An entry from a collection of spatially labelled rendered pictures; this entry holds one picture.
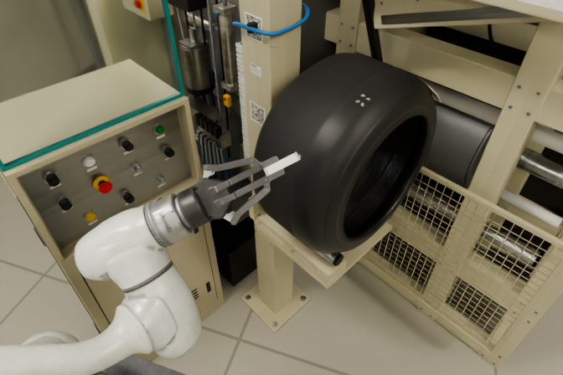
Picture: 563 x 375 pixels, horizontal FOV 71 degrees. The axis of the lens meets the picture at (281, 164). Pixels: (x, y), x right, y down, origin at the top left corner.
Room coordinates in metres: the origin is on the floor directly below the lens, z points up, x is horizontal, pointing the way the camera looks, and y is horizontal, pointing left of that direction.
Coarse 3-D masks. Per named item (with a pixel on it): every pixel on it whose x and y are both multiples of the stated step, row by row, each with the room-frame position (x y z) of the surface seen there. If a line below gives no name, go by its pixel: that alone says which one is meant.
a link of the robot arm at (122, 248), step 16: (112, 224) 0.46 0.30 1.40; (128, 224) 0.46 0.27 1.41; (144, 224) 0.46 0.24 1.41; (80, 240) 0.45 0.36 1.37; (96, 240) 0.44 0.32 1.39; (112, 240) 0.44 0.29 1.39; (128, 240) 0.44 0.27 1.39; (144, 240) 0.44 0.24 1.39; (80, 256) 0.42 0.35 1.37; (96, 256) 0.42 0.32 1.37; (112, 256) 0.42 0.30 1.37; (128, 256) 0.42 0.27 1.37; (144, 256) 0.42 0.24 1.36; (160, 256) 0.44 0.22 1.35; (80, 272) 0.41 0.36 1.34; (96, 272) 0.40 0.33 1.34; (112, 272) 0.40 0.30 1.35; (128, 272) 0.40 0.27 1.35; (144, 272) 0.41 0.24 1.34; (160, 272) 0.42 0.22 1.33; (128, 288) 0.39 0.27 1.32
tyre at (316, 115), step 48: (288, 96) 0.88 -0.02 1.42; (336, 96) 0.83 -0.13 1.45; (384, 96) 0.82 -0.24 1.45; (288, 144) 0.78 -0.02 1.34; (336, 144) 0.72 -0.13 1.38; (384, 144) 1.12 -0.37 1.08; (288, 192) 0.71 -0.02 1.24; (336, 192) 0.67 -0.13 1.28; (384, 192) 0.99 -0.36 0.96; (336, 240) 0.68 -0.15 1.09
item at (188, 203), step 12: (204, 180) 0.54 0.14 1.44; (216, 180) 0.54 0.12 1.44; (180, 192) 0.52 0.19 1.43; (192, 192) 0.51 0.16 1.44; (204, 192) 0.52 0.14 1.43; (228, 192) 0.52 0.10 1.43; (180, 204) 0.49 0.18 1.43; (192, 204) 0.49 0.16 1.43; (204, 204) 0.51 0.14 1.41; (228, 204) 0.51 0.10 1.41; (192, 216) 0.48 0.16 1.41; (204, 216) 0.48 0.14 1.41; (216, 216) 0.49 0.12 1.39
